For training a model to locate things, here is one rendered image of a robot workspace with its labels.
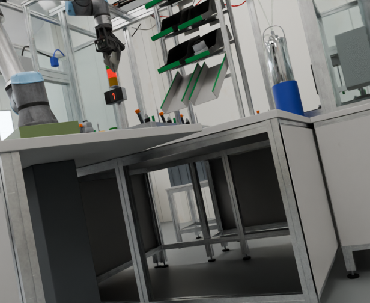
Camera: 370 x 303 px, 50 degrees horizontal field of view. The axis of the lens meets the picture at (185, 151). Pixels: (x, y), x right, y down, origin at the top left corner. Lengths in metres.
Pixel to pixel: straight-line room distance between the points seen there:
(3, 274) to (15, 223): 1.42
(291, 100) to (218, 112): 3.37
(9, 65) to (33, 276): 0.95
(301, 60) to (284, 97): 2.51
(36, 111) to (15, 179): 0.51
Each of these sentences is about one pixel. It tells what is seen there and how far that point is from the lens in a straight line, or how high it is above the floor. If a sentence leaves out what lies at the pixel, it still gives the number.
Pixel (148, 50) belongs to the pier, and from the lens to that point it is 6.67.
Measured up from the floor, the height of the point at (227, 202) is 0.40.
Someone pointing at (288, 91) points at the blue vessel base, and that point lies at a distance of 2.52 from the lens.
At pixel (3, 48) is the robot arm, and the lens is 1.80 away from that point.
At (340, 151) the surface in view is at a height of 0.65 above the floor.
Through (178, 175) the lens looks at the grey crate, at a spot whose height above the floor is 0.71.
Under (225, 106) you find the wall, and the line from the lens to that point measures 5.72.
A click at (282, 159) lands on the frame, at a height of 0.67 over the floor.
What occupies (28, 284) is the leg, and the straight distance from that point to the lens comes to 1.09.
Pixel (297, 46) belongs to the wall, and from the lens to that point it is 5.05.
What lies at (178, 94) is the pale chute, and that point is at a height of 1.08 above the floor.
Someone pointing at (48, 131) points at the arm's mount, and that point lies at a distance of 1.49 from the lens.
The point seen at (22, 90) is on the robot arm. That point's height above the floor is 1.11.
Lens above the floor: 0.68
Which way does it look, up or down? 4 degrees up
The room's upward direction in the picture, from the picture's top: 12 degrees counter-clockwise
